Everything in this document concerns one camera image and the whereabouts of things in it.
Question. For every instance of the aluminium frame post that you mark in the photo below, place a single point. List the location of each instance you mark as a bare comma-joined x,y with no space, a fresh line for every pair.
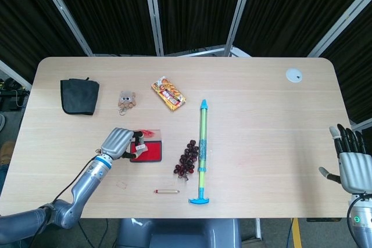
65,12
340,21
239,12
154,12

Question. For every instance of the grey metal table frame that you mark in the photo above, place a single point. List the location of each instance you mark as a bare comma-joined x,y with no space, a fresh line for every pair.
239,52

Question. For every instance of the red ink pad clear lid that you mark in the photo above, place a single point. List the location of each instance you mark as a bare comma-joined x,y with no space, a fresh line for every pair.
152,150

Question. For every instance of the blue green water pump toy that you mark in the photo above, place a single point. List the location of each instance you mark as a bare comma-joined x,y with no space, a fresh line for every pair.
203,143

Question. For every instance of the dark folded cloth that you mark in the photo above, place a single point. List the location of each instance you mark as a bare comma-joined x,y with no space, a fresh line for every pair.
78,95

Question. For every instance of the yellow snack box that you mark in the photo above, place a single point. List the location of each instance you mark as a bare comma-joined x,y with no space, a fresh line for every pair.
168,94

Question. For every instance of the dark red grape bunch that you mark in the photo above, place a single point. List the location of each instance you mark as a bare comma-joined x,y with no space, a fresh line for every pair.
187,158

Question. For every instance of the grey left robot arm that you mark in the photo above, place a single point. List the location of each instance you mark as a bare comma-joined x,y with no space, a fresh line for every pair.
84,184

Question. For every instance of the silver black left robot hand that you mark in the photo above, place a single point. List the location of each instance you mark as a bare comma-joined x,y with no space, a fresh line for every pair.
116,143

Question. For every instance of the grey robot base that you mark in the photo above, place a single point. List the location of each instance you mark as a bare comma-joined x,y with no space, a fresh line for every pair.
174,235

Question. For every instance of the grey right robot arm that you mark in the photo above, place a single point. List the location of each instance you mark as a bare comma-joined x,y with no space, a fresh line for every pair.
363,224

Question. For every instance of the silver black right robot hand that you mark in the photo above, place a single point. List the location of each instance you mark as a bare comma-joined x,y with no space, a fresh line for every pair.
354,172

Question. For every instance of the brown shoe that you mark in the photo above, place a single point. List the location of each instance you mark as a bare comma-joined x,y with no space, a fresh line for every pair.
7,150

